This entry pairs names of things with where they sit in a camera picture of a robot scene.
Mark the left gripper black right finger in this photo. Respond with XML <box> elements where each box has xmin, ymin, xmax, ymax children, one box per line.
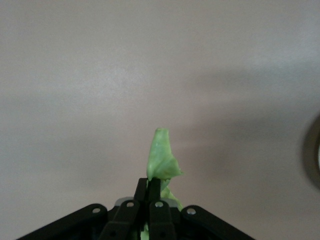
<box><xmin>149</xmin><ymin>177</ymin><xmax>177</xmax><ymax>240</ymax></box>

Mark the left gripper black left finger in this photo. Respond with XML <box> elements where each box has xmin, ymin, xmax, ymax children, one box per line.
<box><xmin>99</xmin><ymin>177</ymin><xmax>147</xmax><ymax>240</ymax></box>

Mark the green lettuce leaf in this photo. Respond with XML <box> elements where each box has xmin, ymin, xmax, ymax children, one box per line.
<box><xmin>139</xmin><ymin>127</ymin><xmax>187</xmax><ymax>240</ymax></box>

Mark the beige round plate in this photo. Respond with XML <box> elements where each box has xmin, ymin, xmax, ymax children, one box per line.
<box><xmin>303</xmin><ymin>116</ymin><xmax>320</xmax><ymax>189</ymax></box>

